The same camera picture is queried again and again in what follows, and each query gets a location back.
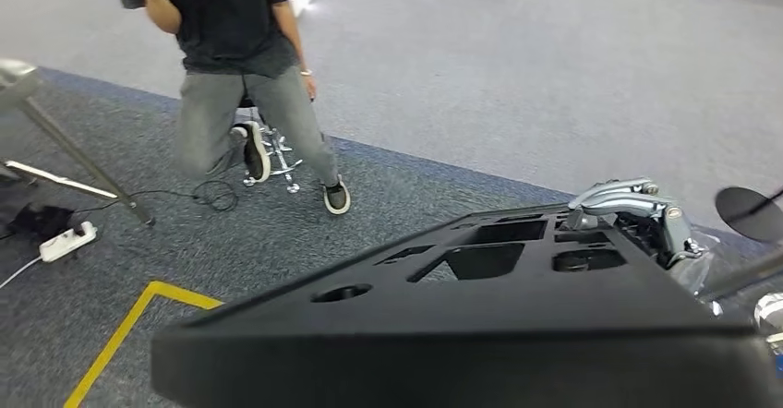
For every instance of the black plastic frame part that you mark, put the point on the black plastic frame part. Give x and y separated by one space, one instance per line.
428 362

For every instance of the steel workbench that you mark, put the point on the steel workbench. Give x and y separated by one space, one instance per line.
15 81

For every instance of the chrome stool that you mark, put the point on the chrome stool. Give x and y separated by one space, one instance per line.
281 160

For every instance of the person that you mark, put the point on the person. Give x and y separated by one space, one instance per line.
232 20

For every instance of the white power strip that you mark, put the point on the white power strip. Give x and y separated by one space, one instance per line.
67 241

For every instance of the black power adapter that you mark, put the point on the black power adapter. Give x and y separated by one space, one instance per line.
40 222

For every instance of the black pole with disc base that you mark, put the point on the black pole with disc base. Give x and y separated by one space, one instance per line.
746 222

